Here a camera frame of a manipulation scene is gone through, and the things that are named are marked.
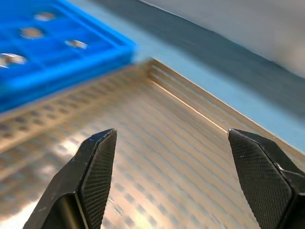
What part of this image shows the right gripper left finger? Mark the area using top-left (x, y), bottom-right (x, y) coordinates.
top-left (22, 128), bottom-right (118, 229)

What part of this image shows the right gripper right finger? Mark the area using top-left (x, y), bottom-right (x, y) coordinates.
top-left (227, 128), bottom-right (305, 229)

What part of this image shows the blue compartment tray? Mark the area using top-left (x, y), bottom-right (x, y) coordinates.
top-left (0, 0), bottom-right (139, 114)

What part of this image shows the perforated metal tray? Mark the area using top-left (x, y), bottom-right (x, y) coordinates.
top-left (0, 58), bottom-right (305, 229)

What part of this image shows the large white backdrop board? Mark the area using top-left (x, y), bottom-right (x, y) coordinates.
top-left (137, 0), bottom-right (305, 79)

